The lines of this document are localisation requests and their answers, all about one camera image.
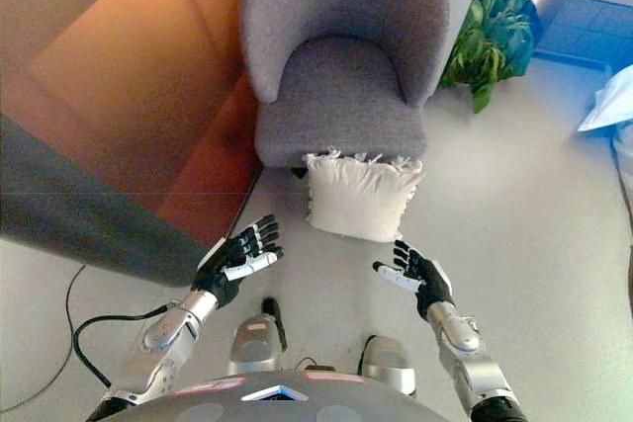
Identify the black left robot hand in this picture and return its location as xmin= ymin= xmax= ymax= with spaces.
xmin=190 ymin=213 xmax=286 ymax=308

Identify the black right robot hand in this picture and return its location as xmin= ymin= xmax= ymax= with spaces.
xmin=372 ymin=239 xmax=455 ymax=322

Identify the white fringed pillow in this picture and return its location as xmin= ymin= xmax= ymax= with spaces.
xmin=301 ymin=146 xmax=426 ymax=243

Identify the silver left robot leg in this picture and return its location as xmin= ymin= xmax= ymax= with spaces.
xmin=226 ymin=296 xmax=289 ymax=378

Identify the silver robot leg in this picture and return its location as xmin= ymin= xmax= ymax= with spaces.
xmin=226 ymin=296 xmax=289 ymax=378
xmin=356 ymin=334 xmax=417 ymax=397

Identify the silver right robot leg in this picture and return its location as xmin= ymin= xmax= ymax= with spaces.
xmin=356 ymin=334 xmax=417 ymax=397

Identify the dark grey bed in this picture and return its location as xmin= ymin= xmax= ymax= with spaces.
xmin=0 ymin=113 xmax=215 ymax=290

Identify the orange wooden cabinet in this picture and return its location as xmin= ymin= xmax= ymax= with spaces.
xmin=0 ymin=0 xmax=263 ymax=250

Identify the grey fabric armchair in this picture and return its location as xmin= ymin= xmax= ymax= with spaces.
xmin=239 ymin=0 xmax=451 ymax=170

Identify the green potted plant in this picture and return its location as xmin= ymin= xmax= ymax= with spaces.
xmin=438 ymin=0 xmax=538 ymax=115

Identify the light blue bedding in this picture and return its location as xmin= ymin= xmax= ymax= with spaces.
xmin=577 ymin=64 xmax=633 ymax=134

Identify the white nightstand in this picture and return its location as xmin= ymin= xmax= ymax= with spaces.
xmin=531 ymin=0 xmax=633 ymax=66

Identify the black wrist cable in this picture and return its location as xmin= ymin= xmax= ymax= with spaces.
xmin=71 ymin=303 xmax=172 ymax=389

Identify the thin black floor cable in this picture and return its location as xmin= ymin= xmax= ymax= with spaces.
xmin=0 ymin=263 xmax=88 ymax=413

